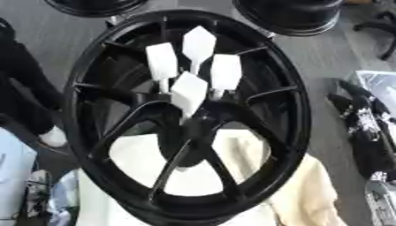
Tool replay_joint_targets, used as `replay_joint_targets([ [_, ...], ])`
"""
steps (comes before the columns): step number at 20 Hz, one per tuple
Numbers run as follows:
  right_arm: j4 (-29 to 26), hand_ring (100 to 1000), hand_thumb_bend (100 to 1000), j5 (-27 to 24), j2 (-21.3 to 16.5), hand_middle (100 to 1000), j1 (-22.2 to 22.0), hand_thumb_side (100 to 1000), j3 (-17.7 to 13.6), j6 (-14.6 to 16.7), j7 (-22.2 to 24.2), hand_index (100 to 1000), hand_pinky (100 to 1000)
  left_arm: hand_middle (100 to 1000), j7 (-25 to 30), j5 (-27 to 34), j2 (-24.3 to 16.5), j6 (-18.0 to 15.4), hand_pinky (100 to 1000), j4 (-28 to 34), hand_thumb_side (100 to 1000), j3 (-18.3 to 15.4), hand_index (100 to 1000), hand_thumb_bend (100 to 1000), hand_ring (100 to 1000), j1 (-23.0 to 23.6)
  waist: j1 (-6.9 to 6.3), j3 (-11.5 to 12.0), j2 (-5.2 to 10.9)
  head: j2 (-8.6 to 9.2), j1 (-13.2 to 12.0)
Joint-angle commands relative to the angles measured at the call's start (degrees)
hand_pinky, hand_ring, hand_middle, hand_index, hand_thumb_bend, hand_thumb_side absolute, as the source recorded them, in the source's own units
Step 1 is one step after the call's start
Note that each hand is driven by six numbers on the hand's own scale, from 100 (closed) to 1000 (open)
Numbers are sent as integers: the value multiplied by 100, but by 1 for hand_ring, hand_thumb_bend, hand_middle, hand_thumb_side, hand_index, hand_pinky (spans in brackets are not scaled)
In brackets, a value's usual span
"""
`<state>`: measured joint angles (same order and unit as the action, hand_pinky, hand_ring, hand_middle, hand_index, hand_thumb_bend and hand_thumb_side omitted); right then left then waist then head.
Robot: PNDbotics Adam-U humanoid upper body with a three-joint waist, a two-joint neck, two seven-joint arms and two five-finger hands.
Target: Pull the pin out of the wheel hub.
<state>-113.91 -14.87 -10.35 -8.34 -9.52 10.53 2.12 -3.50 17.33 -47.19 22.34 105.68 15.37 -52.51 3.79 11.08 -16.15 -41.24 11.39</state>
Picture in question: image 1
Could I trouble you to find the white pin with flat head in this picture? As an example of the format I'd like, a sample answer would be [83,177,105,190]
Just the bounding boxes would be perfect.
[180,25,218,76]
[168,71,210,122]
[209,53,245,100]
[143,41,181,95]

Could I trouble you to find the white plastic bag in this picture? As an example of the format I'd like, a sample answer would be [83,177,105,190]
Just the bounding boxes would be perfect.
[354,70,396,117]

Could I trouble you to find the black spoked wheel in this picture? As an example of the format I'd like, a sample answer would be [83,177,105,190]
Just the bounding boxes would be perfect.
[60,8,313,226]

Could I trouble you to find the person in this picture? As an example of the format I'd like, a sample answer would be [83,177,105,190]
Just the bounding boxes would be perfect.
[0,17,70,148]

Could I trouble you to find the black office chair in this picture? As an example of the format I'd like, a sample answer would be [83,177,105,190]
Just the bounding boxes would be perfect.
[353,8,396,62]

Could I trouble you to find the black round wheel rim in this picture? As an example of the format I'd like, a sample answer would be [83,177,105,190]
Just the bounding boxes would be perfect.
[42,0,150,19]
[230,0,346,37]

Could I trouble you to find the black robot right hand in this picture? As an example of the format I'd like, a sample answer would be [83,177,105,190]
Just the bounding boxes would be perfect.
[326,79,396,181]

